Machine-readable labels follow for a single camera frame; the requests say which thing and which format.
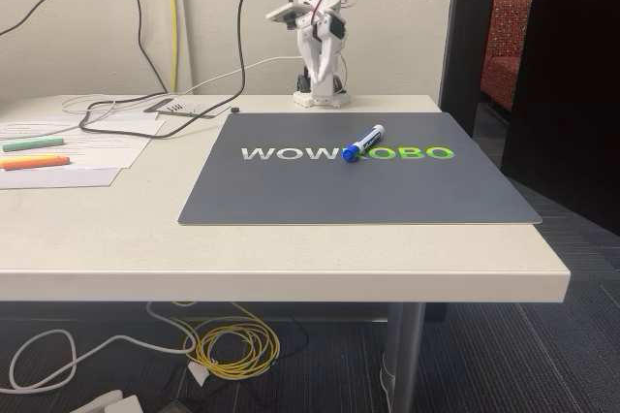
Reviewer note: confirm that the white power adapter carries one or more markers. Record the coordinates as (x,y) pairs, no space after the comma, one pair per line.
(109,403)

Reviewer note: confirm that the dark grey WOWROBO mat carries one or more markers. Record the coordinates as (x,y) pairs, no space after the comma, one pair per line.
(358,185)

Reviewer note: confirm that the green marker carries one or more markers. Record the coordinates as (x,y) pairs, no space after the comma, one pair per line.
(33,143)

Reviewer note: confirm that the white camera box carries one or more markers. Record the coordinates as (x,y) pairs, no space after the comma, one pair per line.
(287,12)

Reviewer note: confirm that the white printed paper sheet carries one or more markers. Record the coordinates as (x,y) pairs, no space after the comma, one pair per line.
(106,149)
(63,178)
(121,125)

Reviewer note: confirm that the dark wooden door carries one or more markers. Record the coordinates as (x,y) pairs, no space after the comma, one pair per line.
(571,93)

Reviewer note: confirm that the dotted paper sheet black print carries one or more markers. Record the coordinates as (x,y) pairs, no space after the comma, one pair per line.
(198,105)

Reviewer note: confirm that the red patterned chair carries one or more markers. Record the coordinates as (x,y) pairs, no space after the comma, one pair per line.
(506,59)

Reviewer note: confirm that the black door frame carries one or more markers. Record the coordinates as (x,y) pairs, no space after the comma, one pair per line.
(467,35)

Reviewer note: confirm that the blue whiteboard marker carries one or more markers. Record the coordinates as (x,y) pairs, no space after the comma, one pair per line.
(363,142)

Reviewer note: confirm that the orange marker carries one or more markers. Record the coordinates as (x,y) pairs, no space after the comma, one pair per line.
(36,163)

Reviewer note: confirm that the grey metal table leg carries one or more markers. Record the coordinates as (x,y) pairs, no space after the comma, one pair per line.
(403,359)

